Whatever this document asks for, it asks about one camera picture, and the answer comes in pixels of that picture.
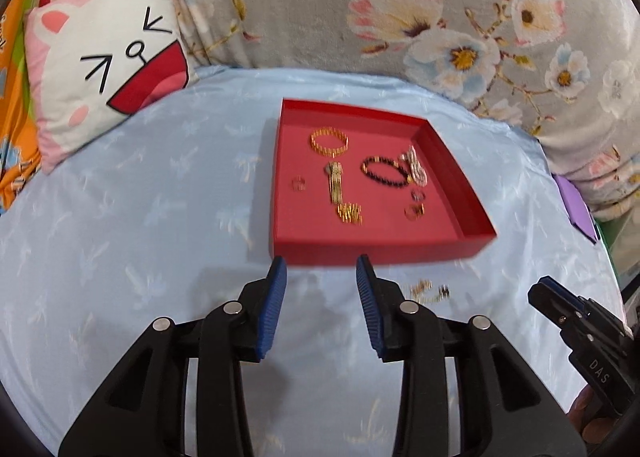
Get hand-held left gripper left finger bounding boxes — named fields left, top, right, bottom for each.
left=57, top=257, right=289, bottom=457

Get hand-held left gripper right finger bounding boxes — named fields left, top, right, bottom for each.
left=355, top=254, right=587, bottom=457

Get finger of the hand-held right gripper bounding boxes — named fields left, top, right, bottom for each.
left=527, top=282, right=598, bottom=355
left=541, top=276, right=627, bottom=338

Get thin chain bracelet black clover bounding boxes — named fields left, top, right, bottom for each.
left=408, top=279, right=451, bottom=303

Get chunky gold charm bracelet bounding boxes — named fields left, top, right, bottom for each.
left=337, top=202, right=364, bottom=226

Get red cardboard box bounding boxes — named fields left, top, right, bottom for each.
left=269, top=97, right=499, bottom=268

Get gold link chain bracelet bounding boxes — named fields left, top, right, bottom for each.
left=324, top=162, right=347, bottom=204

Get black bead bracelet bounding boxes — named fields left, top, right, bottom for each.
left=360, top=156, right=409, bottom=188

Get white pearl bracelet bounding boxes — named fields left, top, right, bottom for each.
left=399, top=146, right=429, bottom=186

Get gold woven bangle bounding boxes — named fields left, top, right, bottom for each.
left=309, top=126, right=349, bottom=158

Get person's right hand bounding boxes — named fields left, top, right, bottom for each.
left=569, top=384, right=617, bottom=449

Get green object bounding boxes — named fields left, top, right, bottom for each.
left=597, top=219, right=622, bottom=269

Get light blue bedsheet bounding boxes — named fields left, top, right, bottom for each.
left=0, top=64, right=627, bottom=457

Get white pink cat pillow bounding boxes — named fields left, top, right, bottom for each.
left=25, top=0, right=202, bottom=176

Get grey floral blanket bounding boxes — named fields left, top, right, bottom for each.
left=75, top=0, right=640, bottom=224

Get colourful cartoon bedsheet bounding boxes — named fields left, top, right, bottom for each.
left=0, top=0, right=87, bottom=214

